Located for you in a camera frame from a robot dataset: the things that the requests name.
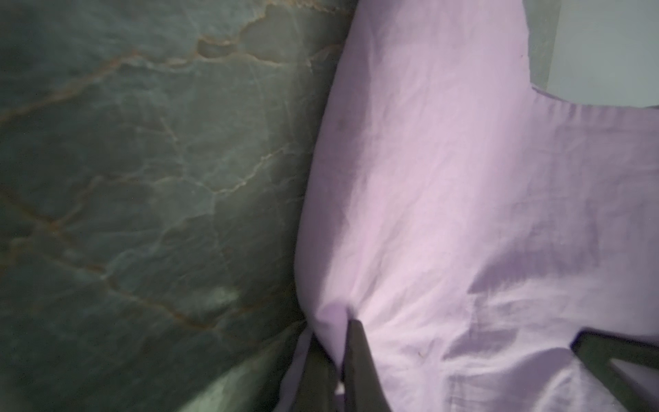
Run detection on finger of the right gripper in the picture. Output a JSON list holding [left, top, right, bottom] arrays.
[[571, 329, 658, 411]]

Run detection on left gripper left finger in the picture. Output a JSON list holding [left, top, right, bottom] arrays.
[[291, 335, 339, 412]]

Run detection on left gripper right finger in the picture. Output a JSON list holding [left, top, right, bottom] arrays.
[[343, 319, 391, 412]]

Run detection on purple pants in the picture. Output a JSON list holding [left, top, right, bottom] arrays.
[[294, 1, 658, 411]]

